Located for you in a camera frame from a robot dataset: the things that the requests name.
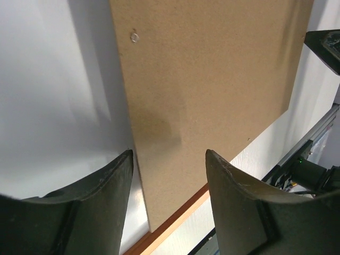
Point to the silver metal retaining clip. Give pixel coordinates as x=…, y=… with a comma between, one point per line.
x=134, y=37

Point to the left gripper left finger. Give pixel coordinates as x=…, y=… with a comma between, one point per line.
x=85, y=217

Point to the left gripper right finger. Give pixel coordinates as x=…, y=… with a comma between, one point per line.
x=252, y=217

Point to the aluminium front rail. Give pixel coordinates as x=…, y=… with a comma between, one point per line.
x=281, y=172

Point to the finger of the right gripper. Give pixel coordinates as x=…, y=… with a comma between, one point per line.
x=325, y=44

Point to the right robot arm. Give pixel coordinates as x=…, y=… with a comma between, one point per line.
x=319, y=180

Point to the brown frame backing board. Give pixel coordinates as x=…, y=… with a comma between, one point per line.
x=204, y=75

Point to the orange wooden picture frame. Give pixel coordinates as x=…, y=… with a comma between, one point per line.
x=152, y=240

